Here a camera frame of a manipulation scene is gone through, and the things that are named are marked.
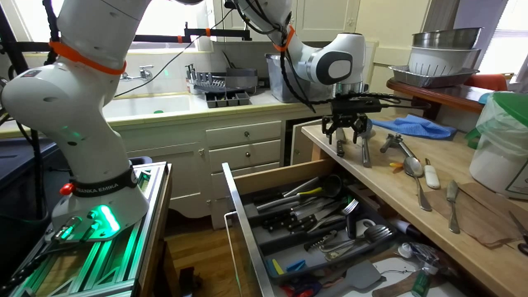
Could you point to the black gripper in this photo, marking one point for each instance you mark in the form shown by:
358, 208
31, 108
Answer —
348, 108

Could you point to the steel butter knife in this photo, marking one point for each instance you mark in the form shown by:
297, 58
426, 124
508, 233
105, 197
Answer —
422, 198

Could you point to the wooden drawer with steel front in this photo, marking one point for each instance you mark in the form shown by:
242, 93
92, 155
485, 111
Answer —
242, 220

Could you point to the steel can opener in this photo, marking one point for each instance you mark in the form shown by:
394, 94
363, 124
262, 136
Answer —
393, 146

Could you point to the black ladle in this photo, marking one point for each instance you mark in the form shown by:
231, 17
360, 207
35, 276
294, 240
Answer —
332, 187

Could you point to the blue cloth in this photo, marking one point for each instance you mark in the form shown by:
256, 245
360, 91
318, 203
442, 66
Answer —
412, 126

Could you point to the steel spoon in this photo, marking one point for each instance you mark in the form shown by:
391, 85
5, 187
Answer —
412, 167

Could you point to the metal baking tray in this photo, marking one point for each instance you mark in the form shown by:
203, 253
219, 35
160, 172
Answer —
417, 78

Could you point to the reddish wooden side table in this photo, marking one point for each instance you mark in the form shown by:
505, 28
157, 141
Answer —
434, 96

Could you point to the cream kitchen cabinet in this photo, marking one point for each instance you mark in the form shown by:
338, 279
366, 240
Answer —
241, 134

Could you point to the gray cutlery tray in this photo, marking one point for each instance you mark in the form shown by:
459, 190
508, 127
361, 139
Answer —
307, 254

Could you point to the white colander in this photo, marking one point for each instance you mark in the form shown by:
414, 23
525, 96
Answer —
439, 61

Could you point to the clear plastic bag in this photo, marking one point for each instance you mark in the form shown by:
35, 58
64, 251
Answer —
417, 256

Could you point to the gray flat spatula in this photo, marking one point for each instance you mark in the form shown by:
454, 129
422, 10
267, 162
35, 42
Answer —
365, 274

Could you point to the dark countertop box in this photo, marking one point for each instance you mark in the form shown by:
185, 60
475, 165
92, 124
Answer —
241, 80

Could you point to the blue clip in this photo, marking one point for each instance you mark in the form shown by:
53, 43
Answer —
295, 266

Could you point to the black divided tray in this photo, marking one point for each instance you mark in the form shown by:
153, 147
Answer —
224, 99

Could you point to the white bucket with green rim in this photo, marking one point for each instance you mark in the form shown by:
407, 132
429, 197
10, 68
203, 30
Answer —
495, 154

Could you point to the yellow clip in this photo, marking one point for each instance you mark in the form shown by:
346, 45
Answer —
277, 266

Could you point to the metal mixing bowl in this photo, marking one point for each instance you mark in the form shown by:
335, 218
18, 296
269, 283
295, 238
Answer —
445, 38

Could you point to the small wooden cutting board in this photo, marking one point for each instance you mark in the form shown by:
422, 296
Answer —
483, 220

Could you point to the red cylinder item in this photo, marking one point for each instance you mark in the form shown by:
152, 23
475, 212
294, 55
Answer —
488, 83

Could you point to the green tube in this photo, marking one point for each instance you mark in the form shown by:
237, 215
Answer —
421, 283

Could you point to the white sink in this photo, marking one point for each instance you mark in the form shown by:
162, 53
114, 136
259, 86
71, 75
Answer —
148, 106

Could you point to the chrome faucet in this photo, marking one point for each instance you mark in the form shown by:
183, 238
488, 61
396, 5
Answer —
145, 71

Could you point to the black window rail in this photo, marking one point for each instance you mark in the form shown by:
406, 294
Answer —
165, 38

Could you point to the aluminium extrusion mounting frame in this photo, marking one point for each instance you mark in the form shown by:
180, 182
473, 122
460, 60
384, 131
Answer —
104, 258

